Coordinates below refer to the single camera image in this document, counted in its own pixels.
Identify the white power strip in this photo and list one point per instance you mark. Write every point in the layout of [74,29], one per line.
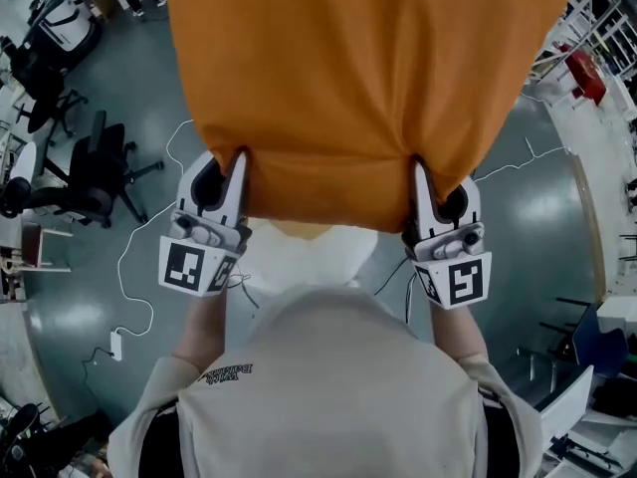
[117,346]

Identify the white monitor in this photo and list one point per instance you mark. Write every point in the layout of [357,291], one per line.
[567,406]

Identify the person's right forearm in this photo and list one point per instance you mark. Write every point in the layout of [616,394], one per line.
[458,331]

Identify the person's beige shirt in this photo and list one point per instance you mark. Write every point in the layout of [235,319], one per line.
[323,391]

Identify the orange pillow cover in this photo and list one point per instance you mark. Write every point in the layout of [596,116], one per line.
[348,77]

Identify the red box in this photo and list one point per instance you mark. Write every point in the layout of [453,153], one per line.
[587,75]

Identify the wooden chair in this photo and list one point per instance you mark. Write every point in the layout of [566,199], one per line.
[35,247]

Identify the white metal shelf rack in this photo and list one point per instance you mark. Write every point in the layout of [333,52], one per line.
[612,13]

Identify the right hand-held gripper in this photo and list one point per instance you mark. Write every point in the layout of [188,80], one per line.
[465,282]

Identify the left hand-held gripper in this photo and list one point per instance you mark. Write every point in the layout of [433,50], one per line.
[181,264]

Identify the white egg-shaped cushion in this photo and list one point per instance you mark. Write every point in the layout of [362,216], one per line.
[308,257]

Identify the blue chair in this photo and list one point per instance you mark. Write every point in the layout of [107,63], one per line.
[597,341]

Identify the person's left forearm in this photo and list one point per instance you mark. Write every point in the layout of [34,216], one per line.
[204,326]

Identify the white black-striped machine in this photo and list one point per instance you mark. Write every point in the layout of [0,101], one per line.
[67,18]

